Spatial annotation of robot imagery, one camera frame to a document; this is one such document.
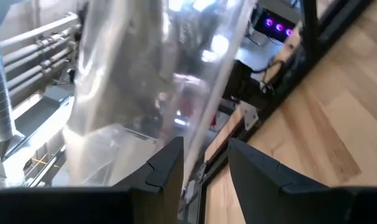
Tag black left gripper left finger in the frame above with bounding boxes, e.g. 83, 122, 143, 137
0, 136, 185, 224

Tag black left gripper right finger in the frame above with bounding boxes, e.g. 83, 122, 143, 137
228, 138, 377, 224

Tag clear plastic zip bag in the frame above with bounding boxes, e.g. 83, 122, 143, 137
62, 0, 258, 187

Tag gray ceiling pipes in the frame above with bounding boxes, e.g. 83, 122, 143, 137
0, 12, 80, 98

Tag black computer case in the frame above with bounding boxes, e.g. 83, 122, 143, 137
252, 7, 299, 44

